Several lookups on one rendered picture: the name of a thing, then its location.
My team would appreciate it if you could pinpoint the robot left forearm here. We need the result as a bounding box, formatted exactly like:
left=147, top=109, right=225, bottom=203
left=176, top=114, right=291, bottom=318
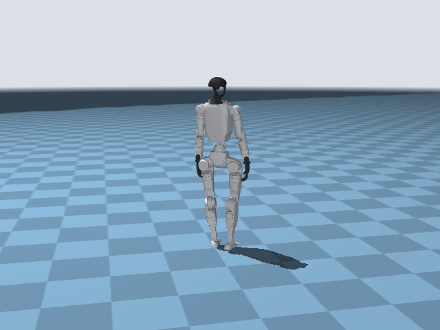
left=195, top=130, right=204, bottom=159

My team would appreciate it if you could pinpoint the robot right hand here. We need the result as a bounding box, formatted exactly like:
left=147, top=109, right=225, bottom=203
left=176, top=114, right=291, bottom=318
left=242, top=157, right=250, bottom=181

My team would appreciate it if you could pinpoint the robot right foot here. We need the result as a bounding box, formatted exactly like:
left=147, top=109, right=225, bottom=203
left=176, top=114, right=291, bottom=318
left=223, top=242, right=239, bottom=250

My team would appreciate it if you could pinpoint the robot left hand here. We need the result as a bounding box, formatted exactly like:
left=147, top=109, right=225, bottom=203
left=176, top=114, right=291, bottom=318
left=195, top=154, right=203, bottom=177

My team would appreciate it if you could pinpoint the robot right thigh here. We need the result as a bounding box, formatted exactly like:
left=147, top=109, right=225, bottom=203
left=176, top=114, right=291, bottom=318
left=225, top=157, right=242, bottom=212

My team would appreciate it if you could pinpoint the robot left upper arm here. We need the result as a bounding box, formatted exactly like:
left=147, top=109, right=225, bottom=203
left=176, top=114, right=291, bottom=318
left=195, top=104, right=206, bottom=137

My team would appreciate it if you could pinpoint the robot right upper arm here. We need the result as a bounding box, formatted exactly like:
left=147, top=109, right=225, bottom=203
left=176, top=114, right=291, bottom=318
left=228, top=104, right=243, bottom=140

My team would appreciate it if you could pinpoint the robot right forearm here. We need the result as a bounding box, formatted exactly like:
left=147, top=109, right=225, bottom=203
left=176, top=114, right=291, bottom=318
left=238, top=130, right=250, bottom=161

